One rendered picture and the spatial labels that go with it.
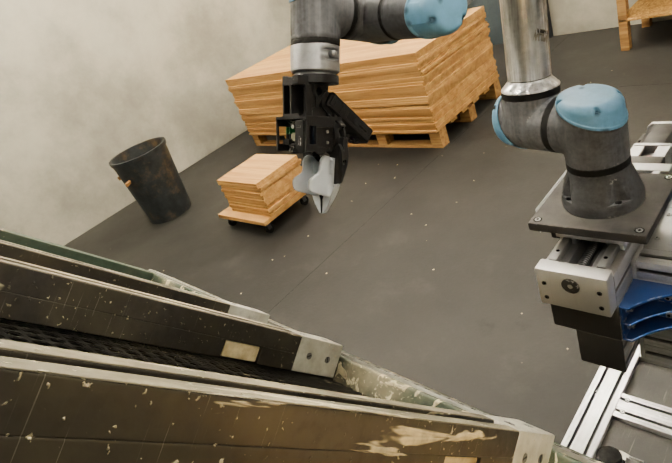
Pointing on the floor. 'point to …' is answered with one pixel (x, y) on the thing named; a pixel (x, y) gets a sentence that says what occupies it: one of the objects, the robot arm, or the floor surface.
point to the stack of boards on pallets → (387, 85)
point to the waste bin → (152, 179)
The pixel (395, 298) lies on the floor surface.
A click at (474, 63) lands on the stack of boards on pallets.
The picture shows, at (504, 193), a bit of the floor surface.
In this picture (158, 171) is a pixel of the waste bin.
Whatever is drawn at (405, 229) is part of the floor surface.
